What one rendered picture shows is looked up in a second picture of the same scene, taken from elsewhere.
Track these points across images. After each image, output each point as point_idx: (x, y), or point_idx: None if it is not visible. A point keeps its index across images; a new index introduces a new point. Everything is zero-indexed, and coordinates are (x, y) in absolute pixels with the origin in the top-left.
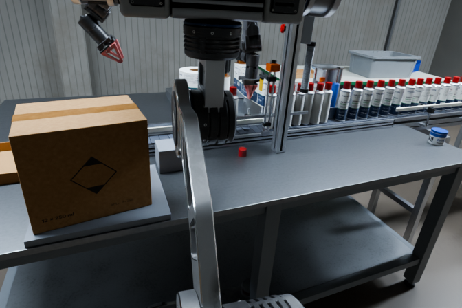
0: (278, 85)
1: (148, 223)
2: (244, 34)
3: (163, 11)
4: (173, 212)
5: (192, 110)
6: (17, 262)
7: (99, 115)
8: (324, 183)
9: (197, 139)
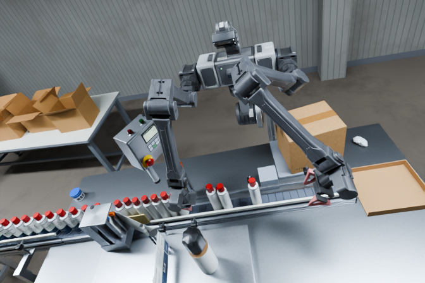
0: (148, 228)
1: None
2: (182, 172)
3: None
4: (268, 146)
5: (255, 88)
6: None
7: (296, 116)
8: (189, 161)
9: None
